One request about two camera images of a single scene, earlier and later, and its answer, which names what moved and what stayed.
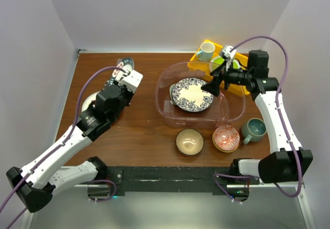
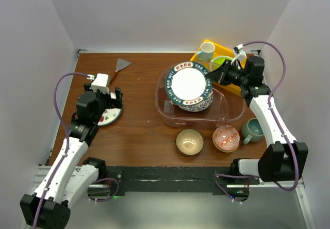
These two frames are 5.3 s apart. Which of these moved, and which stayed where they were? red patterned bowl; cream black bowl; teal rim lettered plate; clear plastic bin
Moved: teal rim lettered plate
Stayed: red patterned bowl; cream black bowl; clear plastic bin
